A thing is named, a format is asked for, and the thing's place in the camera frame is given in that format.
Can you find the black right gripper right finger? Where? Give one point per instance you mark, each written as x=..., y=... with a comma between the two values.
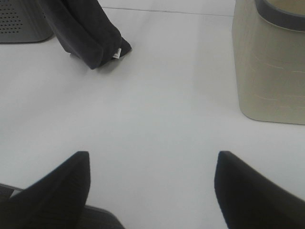
x=248, y=200

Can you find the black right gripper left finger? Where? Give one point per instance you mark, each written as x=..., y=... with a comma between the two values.
x=54, y=202

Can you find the dark navy towel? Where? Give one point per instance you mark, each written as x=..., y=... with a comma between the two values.
x=84, y=30

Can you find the beige bin grey rim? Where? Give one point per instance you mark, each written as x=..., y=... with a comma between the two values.
x=269, y=56

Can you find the grey perforated basket orange rim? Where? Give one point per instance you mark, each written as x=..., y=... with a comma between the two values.
x=23, y=21

